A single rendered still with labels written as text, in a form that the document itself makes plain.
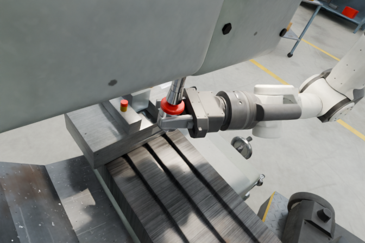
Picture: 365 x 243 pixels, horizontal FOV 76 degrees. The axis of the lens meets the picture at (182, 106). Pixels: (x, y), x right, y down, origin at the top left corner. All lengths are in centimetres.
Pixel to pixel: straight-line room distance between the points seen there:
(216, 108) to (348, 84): 40
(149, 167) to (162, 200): 9
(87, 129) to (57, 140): 134
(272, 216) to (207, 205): 82
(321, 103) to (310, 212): 60
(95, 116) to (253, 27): 43
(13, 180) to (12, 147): 135
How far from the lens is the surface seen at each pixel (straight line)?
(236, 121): 49
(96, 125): 58
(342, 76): 75
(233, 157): 96
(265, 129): 55
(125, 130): 56
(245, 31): 28
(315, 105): 71
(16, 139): 198
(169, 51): 17
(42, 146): 189
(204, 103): 48
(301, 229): 117
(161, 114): 46
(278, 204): 142
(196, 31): 18
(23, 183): 60
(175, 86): 41
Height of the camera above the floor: 146
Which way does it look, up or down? 41 degrees down
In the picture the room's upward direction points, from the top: 17 degrees clockwise
